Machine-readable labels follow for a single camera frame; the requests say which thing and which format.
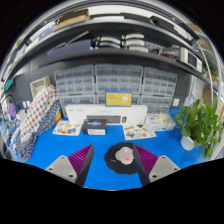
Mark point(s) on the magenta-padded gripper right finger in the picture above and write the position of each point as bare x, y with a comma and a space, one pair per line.
161, 166

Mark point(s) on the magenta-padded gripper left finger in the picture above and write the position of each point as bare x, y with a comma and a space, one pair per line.
63, 166

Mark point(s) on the beige pink computer mouse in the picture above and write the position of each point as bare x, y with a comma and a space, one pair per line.
125, 156

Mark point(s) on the black flower-shaped mouse pad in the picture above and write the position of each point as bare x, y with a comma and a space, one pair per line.
111, 163

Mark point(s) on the navy polka dot cloth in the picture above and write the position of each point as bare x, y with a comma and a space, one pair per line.
30, 146

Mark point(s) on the white disposable glove box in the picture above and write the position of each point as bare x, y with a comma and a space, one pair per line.
160, 123

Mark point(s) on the small black product box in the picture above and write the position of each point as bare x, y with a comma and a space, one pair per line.
94, 127

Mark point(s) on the white keyboard packaging box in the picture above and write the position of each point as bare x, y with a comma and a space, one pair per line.
76, 111

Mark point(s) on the green potted plant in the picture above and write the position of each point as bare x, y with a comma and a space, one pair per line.
200, 123

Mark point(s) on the checkered red blue cloth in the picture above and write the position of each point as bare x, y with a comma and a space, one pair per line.
38, 111

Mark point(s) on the yellow and blue box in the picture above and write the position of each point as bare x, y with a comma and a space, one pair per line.
118, 98

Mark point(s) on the white woven basket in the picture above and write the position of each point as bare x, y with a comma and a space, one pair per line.
40, 86

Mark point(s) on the grey pegboard panel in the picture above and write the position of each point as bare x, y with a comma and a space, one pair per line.
26, 71

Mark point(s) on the grey wall shelf unit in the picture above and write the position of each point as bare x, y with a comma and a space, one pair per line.
116, 51

